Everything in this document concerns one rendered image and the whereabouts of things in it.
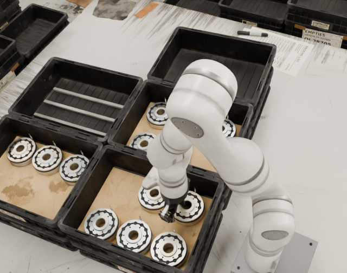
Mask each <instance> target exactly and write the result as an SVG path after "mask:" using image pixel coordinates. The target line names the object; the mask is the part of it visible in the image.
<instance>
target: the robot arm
mask: <svg viewBox="0 0 347 273"><path fill-rule="evenodd" d="M236 92H237V81H236V78H235V76H234V74H233V73H232V72H231V71H230V70H229V69H228V68H227V67H226V66H224V65H222V64H220V63H218V62H216V61H213V60H207V59H201V60H197V61H195V62H193V63H191V64H190V65H189V66H187V68H186V69H185V71H184V72H183V74H182V75H181V77H180V78H179V80H178V82H177V84H176V86H175V88H174V89H173V91H172V93H171V95H170V96H169V99H168V101H167V104H166V114H167V116H168V120H167V122H166V123H165V125H164V127H163V129H162V131H161V132H160V133H159V134H158V135H157V136H156V137H155V138H154V139H153V140H152V141H151V142H150V143H149V145H148V147H147V157H148V159H149V162H150V163H151V164H152V165H153V167H152V169H151V170H150V171H149V173H148V174H147V176H146V177H145V179H144V180H143V182H142V187H143V189H145V190H150V189H152V188H154V187H156V186H159V189H160V195H161V197H162V198H163V200H164V201H165V203H164V210H163V211H159V213H158V215H159V216H160V218H161V220H164V221H166V222H167V223H174V222H175V216H174V215H175V213H176V212H177V208H178V205H179V204H180V205H182V206H184V205H185V198H186V197H187V195H188V192H189V186H190V179H189V178H187V174H186V168H187V166H188V164H189V161H190V159H191V156H192V146H193V145H194V146H195V147H196V148H197V149H198V150H199V151H200V152H201V153H202V154H203V155H204V156H205V157H206V159H207V160H208V161H209V162H210V163H211V165H212V166H213V167H214V169H215V170H216V171H217V173H218V174H219V175H220V177H221V178H222V180H223V181H224V182H225V183H226V184H227V186H228V187H229V188H230V189H231V190H232V191H233V192H234V193H236V194H238V195H241V196H245V197H251V199H252V211H253V222H252V223H251V226H250V230H249V236H248V242H247V247H246V253H245V258H246V262H247V264H248V266H249V267H250V268H251V269H252V270H254V271H256V272H259V273H267V272H271V273H274V272H275V271H276V267H277V265H278V262H279V259H280V256H281V253H282V250H283V248H284V246H285V245H286V244H287V243H289V241H290V240H291V238H292V236H293V235H294V232H295V220H294V211H293V203H292V199H291V196H290V194H289V193H288V192H287V191H286V189H285V188H284V187H283V186H282V185H281V184H280V183H279V181H278V180H277V179H276V177H275V175H274V173H273V171H272V169H271V167H270V165H269V163H268V161H267V159H266V158H265V156H264V154H263V152H262V150H261V149H260V148H259V146H258V145H257V144H256V143H255V142H253V141H251V140H249V139H246V138H241V137H225V136H224V134H223V131H222V125H223V122H224V120H225V118H226V116H227V114H228V112H229V110H230V108H231V106H232V104H233V101H234V99H235V97H236ZM169 212H171V213H169Z"/></svg>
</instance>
